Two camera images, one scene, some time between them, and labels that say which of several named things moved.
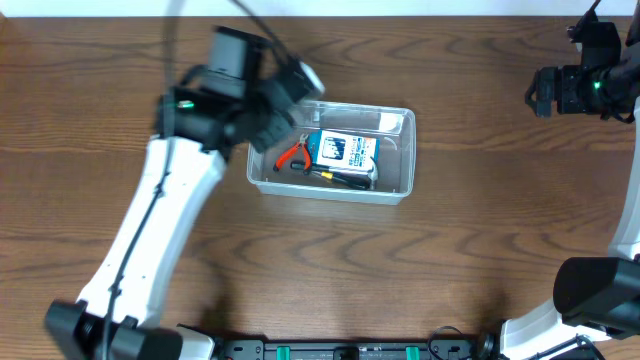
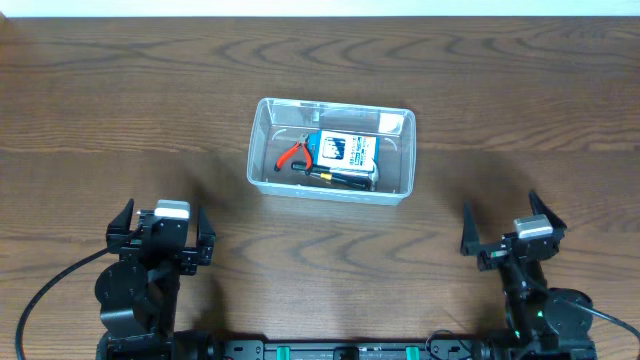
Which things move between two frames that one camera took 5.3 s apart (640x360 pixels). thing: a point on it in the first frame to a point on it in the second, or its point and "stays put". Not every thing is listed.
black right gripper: [545, 92] to [508, 252]
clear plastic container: [341, 152] stays put
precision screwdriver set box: [344, 150] stays put
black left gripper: [273, 128] to [163, 249]
